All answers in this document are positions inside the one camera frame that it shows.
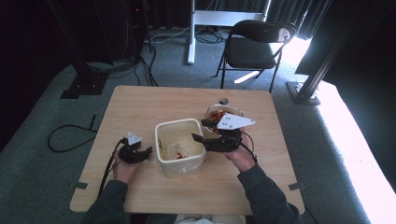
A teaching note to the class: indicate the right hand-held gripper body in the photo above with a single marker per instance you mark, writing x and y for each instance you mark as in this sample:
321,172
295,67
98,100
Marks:
229,141

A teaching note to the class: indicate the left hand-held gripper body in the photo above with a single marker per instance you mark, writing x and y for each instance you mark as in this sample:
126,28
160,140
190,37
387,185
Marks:
130,154

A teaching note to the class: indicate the pile of red rings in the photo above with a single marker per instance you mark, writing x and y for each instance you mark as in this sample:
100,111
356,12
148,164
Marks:
214,115

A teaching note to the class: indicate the clear plastic container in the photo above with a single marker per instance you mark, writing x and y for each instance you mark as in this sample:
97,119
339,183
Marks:
232,109

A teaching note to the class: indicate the small batch of red rings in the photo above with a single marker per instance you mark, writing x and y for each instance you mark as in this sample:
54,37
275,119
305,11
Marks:
179,155

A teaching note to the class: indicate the cream square plastic bin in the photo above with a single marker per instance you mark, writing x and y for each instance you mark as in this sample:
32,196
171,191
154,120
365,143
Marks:
182,168

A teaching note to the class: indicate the person's left hand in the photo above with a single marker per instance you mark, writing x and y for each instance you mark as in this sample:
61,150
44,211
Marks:
124,172

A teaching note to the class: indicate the person's right hand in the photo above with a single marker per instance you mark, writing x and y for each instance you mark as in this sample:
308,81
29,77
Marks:
243,158

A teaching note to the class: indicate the small dark round knob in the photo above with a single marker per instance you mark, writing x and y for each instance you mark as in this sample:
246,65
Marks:
223,100

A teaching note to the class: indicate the grey tape strip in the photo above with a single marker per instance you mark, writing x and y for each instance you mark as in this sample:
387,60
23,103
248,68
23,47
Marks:
296,186
79,185

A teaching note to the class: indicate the person's lap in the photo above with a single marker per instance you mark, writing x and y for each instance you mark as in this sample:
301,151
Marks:
205,220

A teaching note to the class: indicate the black folding chair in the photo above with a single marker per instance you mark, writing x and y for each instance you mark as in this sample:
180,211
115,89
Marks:
249,51

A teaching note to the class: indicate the black slanted stand with base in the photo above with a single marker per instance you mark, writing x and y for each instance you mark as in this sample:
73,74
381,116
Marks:
308,90

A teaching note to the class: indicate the white desk frame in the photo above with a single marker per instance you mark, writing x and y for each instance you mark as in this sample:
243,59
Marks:
218,18

